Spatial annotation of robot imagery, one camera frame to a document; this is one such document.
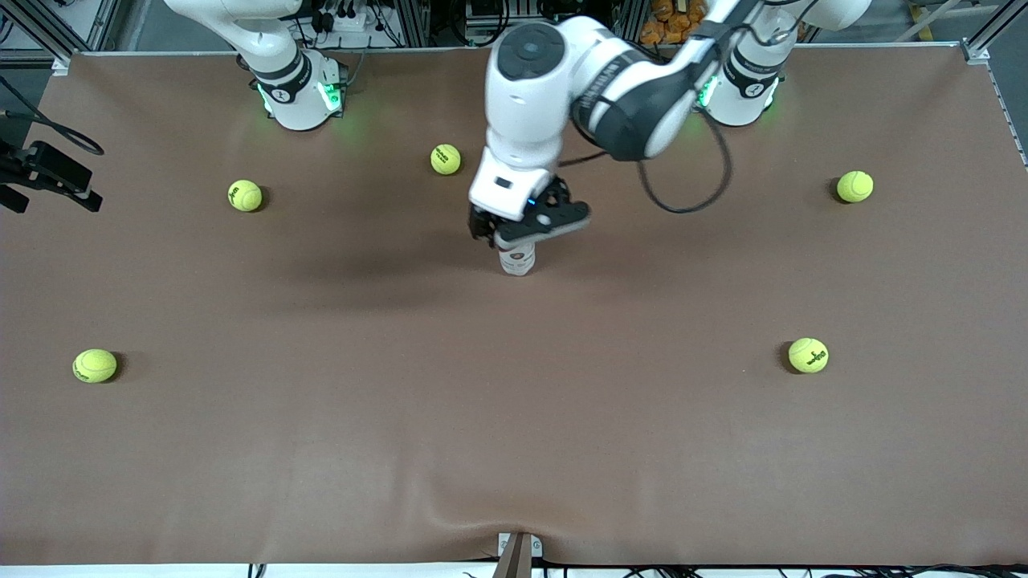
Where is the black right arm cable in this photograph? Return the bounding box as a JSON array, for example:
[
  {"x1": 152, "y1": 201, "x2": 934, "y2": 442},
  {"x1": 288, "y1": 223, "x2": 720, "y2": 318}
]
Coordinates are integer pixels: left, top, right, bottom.
[{"x1": 0, "y1": 76, "x2": 105, "y2": 157}]

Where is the white power strip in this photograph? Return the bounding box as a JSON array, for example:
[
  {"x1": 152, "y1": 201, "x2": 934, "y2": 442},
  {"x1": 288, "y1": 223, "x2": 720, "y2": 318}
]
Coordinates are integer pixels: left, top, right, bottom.
[{"x1": 317, "y1": 6, "x2": 372, "y2": 35}]

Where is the pile of orange items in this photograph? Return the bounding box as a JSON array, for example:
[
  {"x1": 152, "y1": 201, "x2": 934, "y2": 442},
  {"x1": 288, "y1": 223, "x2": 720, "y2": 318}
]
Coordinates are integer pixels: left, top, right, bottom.
[{"x1": 640, "y1": 0, "x2": 708, "y2": 47}]

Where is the clear tennis ball can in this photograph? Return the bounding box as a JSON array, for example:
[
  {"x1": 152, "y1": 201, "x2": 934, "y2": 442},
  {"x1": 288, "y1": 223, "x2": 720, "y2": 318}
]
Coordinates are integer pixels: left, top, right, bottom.
[{"x1": 498, "y1": 241, "x2": 537, "y2": 278}]

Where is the brown table mat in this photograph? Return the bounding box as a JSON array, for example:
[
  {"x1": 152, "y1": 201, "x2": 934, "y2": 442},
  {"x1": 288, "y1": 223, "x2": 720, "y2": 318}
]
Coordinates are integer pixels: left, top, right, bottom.
[{"x1": 0, "y1": 44, "x2": 1028, "y2": 567}]

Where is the metal table edge bracket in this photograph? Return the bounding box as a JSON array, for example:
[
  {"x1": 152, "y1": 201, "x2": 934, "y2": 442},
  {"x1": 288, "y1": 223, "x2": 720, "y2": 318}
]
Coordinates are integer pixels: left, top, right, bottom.
[{"x1": 496, "y1": 531, "x2": 544, "y2": 578}]

